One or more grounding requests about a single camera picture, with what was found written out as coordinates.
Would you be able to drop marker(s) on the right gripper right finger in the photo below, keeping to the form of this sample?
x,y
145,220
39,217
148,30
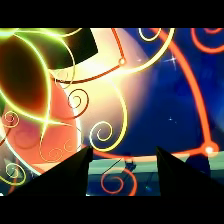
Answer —
x,y
181,176

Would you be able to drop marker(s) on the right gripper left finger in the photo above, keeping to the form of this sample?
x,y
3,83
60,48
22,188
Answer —
x,y
63,178

